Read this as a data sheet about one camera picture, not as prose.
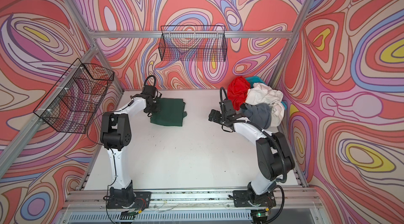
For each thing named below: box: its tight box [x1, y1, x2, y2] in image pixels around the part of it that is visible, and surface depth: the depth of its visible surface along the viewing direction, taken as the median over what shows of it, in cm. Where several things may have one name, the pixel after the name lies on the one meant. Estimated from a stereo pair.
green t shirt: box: [149, 97, 188, 127], surface depth 104 cm
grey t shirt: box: [239, 102, 272, 130], surface depth 93 cm
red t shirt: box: [227, 75, 251, 111], surface depth 103 cm
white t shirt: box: [245, 82, 285, 127], surface depth 100 cm
